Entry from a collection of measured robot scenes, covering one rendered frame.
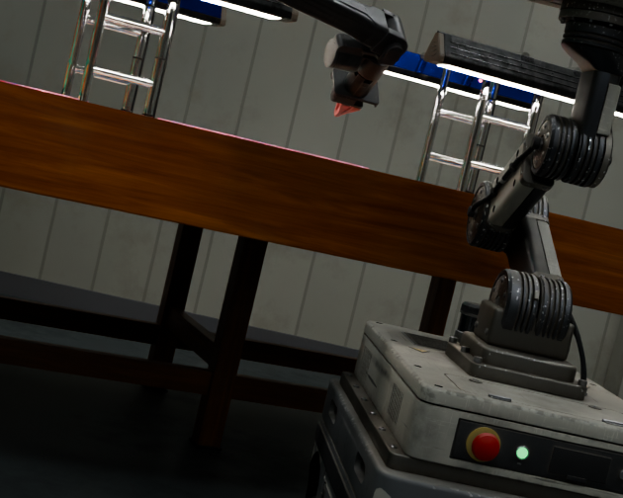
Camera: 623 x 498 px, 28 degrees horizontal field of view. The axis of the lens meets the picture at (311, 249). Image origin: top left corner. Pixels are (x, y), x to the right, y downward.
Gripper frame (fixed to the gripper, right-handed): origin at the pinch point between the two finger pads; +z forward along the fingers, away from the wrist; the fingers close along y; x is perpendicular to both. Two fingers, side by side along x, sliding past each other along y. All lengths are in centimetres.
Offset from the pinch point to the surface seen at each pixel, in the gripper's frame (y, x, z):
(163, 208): 35.6, 29.9, 5.3
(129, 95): 32, -31, 48
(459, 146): -125, -124, 141
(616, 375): -200, -48, 162
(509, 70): -45, -25, -1
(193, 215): 29.6, 30.0, 5.3
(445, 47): -28.2, -26.0, -1.2
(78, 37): 47, -40, 41
